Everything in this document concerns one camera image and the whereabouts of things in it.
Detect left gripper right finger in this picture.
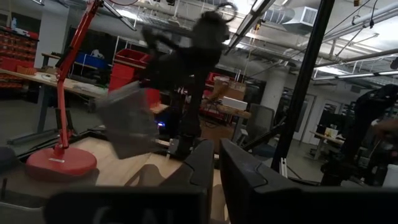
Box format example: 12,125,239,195
219,138,300,224

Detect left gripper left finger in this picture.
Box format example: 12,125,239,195
161,139,215,224

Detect smoky grey plastic bin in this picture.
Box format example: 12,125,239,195
96,81,160,160

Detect red stacked totes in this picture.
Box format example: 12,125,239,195
108,49,162,108

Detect wooden side table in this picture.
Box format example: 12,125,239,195
198,99,252,119

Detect cardboard box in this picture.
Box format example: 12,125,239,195
213,77,247,101

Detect grey office chair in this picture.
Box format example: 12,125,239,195
245,104,276,147

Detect white box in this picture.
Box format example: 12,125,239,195
221,96,249,111

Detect blue storage bin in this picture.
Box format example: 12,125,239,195
75,51,109,70

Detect background office desk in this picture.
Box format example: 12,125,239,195
309,130,345,147

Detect wooden workbench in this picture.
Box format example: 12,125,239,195
0,68,108,146

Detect long ceiling light fixture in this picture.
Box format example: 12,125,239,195
225,0,276,55

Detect red desk lamp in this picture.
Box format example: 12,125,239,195
25,0,139,184

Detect white ceiling air vent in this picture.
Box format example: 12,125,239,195
282,6,318,35

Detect person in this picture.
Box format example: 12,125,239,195
320,83,398,187

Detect person's hand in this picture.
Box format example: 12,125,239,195
372,119,398,140

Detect ceiling tube light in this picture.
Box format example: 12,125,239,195
312,70,398,81

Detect red parts bin rack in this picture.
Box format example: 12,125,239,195
0,26,40,90

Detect grey ceiling pipe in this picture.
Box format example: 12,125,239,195
313,48,398,68

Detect dark rounded object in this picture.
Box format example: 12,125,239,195
0,146,19,172

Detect black frame brace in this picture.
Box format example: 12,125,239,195
241,123,285,151

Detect black frame post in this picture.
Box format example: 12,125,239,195
270,0,336,172

